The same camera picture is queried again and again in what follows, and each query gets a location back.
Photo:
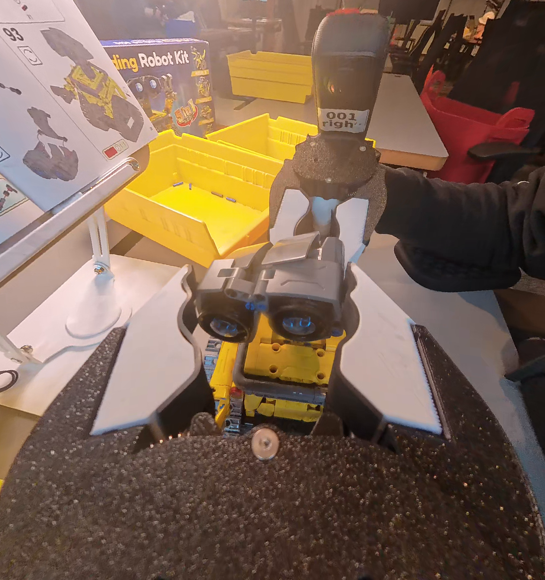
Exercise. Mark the grey toy robot head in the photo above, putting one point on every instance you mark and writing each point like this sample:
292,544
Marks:
299,272

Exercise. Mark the building instruction booklet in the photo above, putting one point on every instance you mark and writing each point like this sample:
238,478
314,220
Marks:
55,109

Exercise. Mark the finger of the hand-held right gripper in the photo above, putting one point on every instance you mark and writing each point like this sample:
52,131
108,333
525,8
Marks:
290,217
356,222

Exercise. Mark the yellow tracked toy robot body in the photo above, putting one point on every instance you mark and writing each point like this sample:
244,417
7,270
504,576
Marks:
290,358

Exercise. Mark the red plastic crate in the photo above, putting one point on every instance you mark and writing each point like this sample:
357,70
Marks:
472,136

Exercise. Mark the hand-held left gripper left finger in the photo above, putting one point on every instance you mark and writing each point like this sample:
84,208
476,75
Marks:
150,362

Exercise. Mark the white book stand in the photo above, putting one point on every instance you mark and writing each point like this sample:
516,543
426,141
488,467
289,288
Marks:
100,317

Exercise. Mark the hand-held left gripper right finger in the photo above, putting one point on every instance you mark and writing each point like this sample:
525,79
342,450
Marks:
390,362

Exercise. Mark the person's right forearm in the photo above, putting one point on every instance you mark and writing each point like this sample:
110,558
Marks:
472,217

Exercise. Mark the robot kit box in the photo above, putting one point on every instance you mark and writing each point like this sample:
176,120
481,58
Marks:
155,82

